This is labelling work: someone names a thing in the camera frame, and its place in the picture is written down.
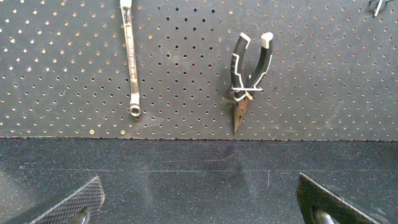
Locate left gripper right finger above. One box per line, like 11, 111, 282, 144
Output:
295, 172, 398, 224

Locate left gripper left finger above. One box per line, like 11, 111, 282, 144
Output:
0, 176, 106, 224

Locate wrench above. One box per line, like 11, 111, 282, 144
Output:
119, 0, 142, 118

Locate black and white pliers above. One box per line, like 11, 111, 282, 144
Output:
229, 32, 274, 135

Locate black pegboard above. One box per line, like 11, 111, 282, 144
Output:
0, 0, 398, 141

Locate metal hook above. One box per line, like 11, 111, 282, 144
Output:
368, 0, 388, 18
230, 86, 264, 93

